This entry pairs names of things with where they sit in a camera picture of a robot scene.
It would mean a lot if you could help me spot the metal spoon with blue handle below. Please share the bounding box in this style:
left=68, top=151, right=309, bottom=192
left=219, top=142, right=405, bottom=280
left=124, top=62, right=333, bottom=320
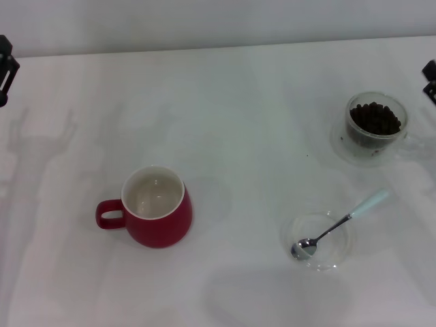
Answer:
left=290, top=189, right=390, bottom=262

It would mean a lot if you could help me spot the red ceramic mug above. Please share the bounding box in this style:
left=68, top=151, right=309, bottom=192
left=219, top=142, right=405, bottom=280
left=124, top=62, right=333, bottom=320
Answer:
left=95, top=165, right=194, bottom=249

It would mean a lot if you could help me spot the pile of coffee beans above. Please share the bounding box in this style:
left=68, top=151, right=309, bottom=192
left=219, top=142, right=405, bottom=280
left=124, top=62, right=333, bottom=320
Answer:
left=347, top=101, right=402, bottom=147

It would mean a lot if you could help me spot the clear glass saucer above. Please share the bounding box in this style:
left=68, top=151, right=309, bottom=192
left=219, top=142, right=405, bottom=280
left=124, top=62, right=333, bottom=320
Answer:
left=332, top=115, right=415, bottom=168

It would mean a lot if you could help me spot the small clear glass dish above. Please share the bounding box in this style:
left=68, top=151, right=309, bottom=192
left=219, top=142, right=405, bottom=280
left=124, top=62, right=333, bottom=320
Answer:
left=281, top=210, right=358, bottom=273

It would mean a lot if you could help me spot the clear glass cup with handle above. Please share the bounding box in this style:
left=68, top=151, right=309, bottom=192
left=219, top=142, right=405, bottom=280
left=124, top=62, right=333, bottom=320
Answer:
left=345, top=91, right=425, bottom=161

